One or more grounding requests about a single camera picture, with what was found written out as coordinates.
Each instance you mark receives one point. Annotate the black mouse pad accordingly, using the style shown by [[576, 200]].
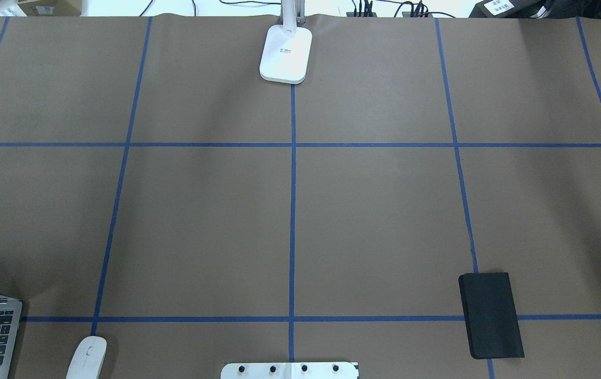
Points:
[[490, 316]]

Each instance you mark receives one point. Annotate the white computer mouse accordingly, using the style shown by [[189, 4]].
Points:
[[88, 358]]

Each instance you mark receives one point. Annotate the white desk lamp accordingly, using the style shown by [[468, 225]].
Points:
[[287, 46]]

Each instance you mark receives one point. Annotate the cardboard box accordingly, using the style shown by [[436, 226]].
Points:
[[52, 8]]

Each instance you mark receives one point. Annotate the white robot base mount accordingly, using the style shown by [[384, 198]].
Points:
[[291, 370]]

